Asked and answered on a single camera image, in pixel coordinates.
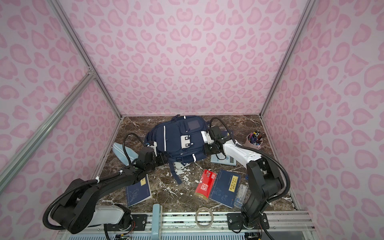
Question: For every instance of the red rectangular box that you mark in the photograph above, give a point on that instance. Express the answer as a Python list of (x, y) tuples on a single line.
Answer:
[(205, 184)]

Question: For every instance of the pink pen holder cup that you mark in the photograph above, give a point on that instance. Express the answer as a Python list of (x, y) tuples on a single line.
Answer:
[(255, 139)]

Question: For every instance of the blue book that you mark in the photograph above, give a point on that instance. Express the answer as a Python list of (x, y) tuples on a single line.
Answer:
[(227, 136), (225, 187), (138, 192)]

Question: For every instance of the clear tape roll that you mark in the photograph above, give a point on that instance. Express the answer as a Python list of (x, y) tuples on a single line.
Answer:
[(204, 218)]

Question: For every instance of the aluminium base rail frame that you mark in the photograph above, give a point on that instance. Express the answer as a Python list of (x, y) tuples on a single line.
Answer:
[(283, 225)]

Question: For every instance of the light blue pencil pouch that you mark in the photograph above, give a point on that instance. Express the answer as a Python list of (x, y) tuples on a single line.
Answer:
[(120, 154)]

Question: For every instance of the navy blue student backpack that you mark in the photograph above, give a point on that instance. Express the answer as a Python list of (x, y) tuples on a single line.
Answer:
[(180, 140)]

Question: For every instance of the light blue calculator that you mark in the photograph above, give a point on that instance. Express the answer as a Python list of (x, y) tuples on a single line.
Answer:
[(222, 159)]

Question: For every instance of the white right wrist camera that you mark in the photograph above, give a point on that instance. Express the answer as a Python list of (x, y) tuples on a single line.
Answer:
[(207, 138)]

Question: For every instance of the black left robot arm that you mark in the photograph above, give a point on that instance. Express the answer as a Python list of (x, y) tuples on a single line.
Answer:
[(76, 208)]

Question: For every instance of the teal ruler stand post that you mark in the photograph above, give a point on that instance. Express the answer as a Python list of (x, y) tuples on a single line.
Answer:
[(156, 232)]

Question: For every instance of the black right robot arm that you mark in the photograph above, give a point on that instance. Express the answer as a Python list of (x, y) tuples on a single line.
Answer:
[(268, 180)]

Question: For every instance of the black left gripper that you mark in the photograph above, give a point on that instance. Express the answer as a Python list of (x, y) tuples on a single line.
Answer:
[(163, 160)]

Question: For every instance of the clear plastic pen case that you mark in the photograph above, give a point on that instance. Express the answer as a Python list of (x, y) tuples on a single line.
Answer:
[(241, 195)]

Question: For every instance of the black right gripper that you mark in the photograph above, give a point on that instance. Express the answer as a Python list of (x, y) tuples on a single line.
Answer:
[(206, 149)]

